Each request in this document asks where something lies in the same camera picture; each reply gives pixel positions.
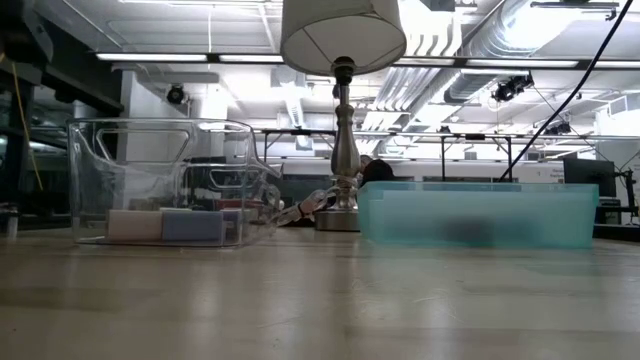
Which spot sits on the red wall charger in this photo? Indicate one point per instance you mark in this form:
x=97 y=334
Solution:
x=240 y=204

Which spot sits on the light blue wall charger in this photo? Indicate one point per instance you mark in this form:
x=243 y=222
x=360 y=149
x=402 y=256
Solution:
x=192 y=227
x=233 y=217

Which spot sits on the pale pink wall charger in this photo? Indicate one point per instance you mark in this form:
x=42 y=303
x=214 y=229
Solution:
x=135 y=226

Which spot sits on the white shade silver table lamp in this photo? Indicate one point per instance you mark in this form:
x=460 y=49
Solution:
x=345 y=160

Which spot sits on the person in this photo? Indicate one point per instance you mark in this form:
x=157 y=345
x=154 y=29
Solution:
x=377 y=172

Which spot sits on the ceiling light strip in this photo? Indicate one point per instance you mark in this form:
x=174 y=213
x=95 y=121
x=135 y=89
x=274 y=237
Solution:
x=520 y=63
x=250 y=58
x=615 y=64
x=150 y=57

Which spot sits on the teal translucent plastic bin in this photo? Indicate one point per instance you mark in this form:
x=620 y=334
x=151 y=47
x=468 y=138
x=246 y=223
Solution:
x=475 y=210

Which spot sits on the black ceiling spotlight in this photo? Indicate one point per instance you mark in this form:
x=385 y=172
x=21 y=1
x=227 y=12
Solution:
x=176 y=94

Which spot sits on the black ceiling fixture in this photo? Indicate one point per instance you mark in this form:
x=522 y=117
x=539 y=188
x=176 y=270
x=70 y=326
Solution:
x=557 y=129
x=510 y=89

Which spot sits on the clear plastic bin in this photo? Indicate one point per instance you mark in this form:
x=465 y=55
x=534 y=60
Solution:
x=85 y=175

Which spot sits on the black computer monitor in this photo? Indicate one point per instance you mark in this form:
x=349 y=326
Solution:
x=590 y=177

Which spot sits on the black desk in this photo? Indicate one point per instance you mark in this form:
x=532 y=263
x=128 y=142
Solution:
x=617 y=230

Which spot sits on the dark metal shelving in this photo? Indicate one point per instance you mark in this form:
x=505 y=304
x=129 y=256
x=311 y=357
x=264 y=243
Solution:
x=15 y=165

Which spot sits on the black monitor stand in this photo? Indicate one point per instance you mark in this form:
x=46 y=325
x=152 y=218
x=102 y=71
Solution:
x=629 y=195

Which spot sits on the black frame background table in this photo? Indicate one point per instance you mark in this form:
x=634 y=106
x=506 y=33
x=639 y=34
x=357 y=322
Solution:
x=442 y=160

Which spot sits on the small grey metal post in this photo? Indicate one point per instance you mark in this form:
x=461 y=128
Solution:
x=12 y=222

